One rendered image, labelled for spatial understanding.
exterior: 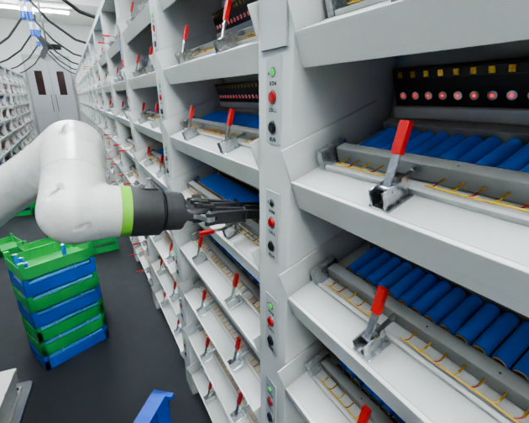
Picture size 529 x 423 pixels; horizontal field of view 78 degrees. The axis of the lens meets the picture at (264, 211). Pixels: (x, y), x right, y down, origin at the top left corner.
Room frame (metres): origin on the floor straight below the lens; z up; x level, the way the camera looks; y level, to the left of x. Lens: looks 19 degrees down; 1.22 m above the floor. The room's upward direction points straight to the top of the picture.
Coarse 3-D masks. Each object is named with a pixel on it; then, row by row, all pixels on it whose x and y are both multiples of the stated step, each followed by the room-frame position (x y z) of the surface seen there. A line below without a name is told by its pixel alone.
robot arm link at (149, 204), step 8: (136, 192) 0.55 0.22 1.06; (144, 192) 0.56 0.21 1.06; (152, 192) 0.56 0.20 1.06; (160, 192) 0.57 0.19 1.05; (136, 200) 0.54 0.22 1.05; (144, 200) 0.54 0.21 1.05; (152, 200) 0.55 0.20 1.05; (160, 200) 0.56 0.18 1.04; (136, 208) 0.53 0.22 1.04; (144, 208) 0.54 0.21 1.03; (152, 208) 0.54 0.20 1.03; (160, 208) 0.55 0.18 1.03; (136, 216) 0.53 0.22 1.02; (144, 216) 0.53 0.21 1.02; (152, 216) 0.54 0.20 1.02; (160, 216) 0.55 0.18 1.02; (136, 224) 0.53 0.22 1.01; (144, 224) 0.53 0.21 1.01; (152, 224) 0.54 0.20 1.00; (160, 224) 0.55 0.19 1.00; (136, 232) 0.53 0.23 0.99; (144, 232) 0.54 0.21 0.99; (152, 232) 0.55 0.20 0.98; (160, 232) 0.56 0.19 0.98
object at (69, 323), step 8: (88, 312) 1.38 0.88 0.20; (96, 312) 1.41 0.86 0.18; (24, 320) 1.30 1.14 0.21; (72, 320) 1.32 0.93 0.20; (80, 320) 1.35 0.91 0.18; (32, 328) 1.24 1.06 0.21; (40, 328) 1.22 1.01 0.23; (48, 328) 1.24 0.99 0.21; (56, 328) 1.27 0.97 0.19; (64, 328) 1.29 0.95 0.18; (40, 336) 1.22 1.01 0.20; (48, 336) 1.24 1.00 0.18
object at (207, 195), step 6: (192, 180) 1.08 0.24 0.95; (192, 186) 1.04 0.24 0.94; (198, 186) 1.02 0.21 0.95; (198, 192) 1.00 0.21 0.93; (204, 192) 0.95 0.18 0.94; (210, 192) 0.94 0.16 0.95; (210, 198) 0.90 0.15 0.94; (216, 198) 0.89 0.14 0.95; (246, 222) 0.70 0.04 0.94; (252, 222) 0.70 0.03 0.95; (252, 228) 0.67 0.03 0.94; (258, 228) 0.66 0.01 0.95; (258, 234) 0.66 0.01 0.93; (252, 240) 0.65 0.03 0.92
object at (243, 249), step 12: (204, 168) 1.13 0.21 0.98; (180, 180) 1.09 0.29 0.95; (192, 192) 1.05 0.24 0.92; (204, 228) 0.86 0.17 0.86; (216, 228) 0.77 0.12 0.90; (216, 240) 0.79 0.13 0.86; (228, 240) 0.69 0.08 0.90; (240, 240) 0.68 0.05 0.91; (228, 252) 0.72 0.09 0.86; (240, 252) 0.64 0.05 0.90; (252, 252) 0.54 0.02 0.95; (252, 264) 0.58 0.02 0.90
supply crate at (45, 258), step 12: (24, 252) 1.39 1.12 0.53; (36, 252) 1.43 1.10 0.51; (48, 252) 1.46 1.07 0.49; (60, 252) 1.48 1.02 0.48; (72, 252) 1.48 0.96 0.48; (84, 252) 1.41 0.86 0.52; (12, 264) 1.27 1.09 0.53; (36, 264) 1.26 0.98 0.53; (48, 264) 1.29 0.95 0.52; (60, 264) 1.33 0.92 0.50; (24, 276) 1.22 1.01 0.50; (36, 276) 1.25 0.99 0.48
